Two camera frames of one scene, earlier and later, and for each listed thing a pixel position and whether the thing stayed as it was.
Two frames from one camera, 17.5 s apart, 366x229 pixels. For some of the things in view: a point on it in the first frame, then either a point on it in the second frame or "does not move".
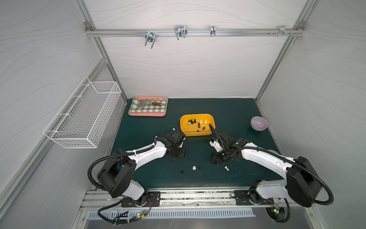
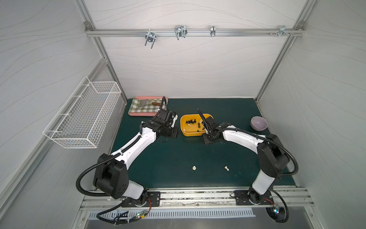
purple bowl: [259, 123] does not move
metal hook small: [212, 30] does not move
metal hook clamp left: [150, 36] does not move
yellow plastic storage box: [196, 124] does not move
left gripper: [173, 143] -> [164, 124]
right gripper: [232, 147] -> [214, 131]
